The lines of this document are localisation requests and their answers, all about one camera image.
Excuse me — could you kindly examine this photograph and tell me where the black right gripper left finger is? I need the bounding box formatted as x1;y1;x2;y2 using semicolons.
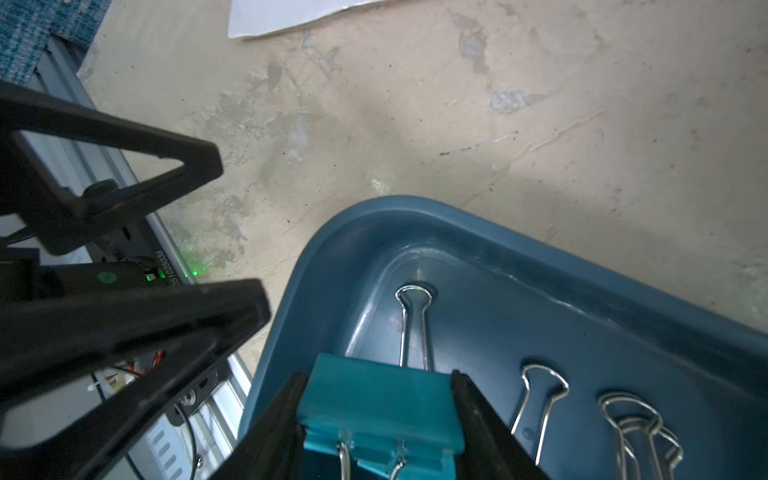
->
211;373;309;480

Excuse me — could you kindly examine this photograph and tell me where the teal binder clip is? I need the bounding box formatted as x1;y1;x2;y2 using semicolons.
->
297;284;465;479
510;362;570;466

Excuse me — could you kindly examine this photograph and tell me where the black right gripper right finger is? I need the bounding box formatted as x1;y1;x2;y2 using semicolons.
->
450;370;548;480

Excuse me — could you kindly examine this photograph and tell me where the teal plastic storage box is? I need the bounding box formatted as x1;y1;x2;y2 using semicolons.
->
239;196;767;479

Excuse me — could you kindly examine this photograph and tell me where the ruler set white package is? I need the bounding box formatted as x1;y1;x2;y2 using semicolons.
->
227;0;383;39

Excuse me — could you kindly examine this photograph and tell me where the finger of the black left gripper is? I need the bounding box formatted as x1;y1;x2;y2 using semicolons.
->
1;279;271;479
0;80;225;257

